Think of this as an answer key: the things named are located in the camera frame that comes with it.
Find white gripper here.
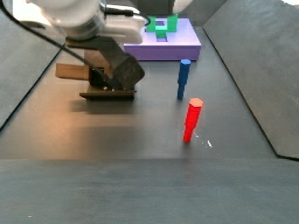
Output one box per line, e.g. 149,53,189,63
102,13,146,44

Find brown T-shaped block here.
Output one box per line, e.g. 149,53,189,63
55,50,113,81

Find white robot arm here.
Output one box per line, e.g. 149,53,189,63
14,0,193,44

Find black angle fixture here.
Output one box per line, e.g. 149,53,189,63
79,68,137,101

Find green U-shaped block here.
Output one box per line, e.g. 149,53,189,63
146,14,178,39

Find purple base block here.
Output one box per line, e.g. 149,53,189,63
125,18,202,61

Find blue hexagonal peg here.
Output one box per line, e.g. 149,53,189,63
178,59,191,100

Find red hexagonal peg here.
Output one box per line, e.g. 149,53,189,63
183,98,203,143

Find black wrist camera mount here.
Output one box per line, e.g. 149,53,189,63
66,36,146,90

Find black cable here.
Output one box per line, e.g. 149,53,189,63
0,0,118,90

